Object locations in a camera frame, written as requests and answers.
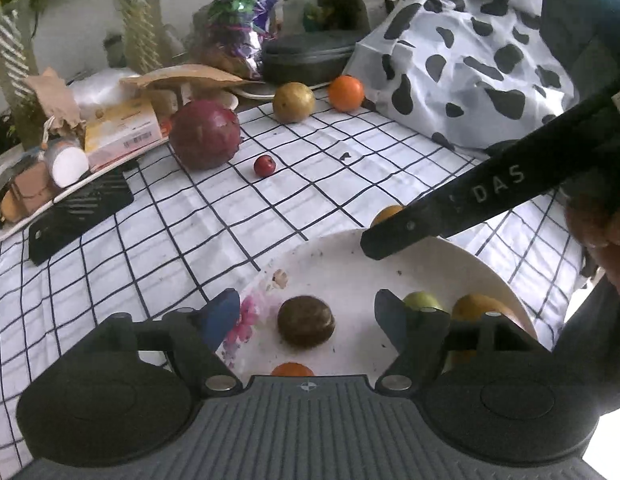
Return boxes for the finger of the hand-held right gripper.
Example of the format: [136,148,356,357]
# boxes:
[360,200,448,261]

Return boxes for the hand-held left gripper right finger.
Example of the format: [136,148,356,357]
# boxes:
[374,289,541,393]

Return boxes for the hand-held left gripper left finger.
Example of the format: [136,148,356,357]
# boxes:
[80,288,241,397]

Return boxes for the small orange fruit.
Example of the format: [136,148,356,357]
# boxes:
[271,362,315,377]
[370,205,406,228]

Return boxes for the small green fruit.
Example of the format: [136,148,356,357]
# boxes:
[402,291,443,312]

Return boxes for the white floral plate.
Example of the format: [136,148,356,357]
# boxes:
[217,227,538,378]

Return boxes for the yellow orange fruit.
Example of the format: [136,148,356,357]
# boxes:
[447,294,521,366]

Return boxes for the brown passion fruit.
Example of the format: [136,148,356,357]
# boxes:
[277,295,336,348]

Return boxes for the person's right hand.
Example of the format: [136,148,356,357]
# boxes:
[564,192,620,308]

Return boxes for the checked white tablecloth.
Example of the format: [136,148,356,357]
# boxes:
[0,80,591,466]

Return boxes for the cow print cloth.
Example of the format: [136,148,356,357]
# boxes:
[342,0,581,161]

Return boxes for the large orange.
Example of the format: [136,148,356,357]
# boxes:
[328,75,365,113]

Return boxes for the yellow green pear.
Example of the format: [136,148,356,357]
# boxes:
[272,82,316,124]

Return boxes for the black ribbed box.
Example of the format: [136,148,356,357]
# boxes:
[29,169,135,266]

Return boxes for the dark red pomegranate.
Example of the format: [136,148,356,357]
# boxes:
[168,100,242,172]

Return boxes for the black oval case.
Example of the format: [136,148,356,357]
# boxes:
[260,30,366,86]

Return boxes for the yellow cardboard box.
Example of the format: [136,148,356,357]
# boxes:
[84,97,163,171]

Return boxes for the white cylindrical cup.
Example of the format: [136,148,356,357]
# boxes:
[45,142,90,188]

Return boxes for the white tray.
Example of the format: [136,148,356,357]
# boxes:
[0,160,141,243]

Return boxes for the small brown box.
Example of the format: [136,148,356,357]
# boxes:
[10,162,58,211]

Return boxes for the orange fruit in tray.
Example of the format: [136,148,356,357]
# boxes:
[0,192,21,221]

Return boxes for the white plastic bag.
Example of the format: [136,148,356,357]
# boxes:
[70,67,136,106]

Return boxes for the purple foil gift wrap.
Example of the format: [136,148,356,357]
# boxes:
[192,0,286,78]

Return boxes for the crumpled brown paper bag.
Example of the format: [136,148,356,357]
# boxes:
[24,67,86,136]

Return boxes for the rope wrapped post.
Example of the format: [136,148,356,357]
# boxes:
[0,5,36,126]
[102,0,166,73]

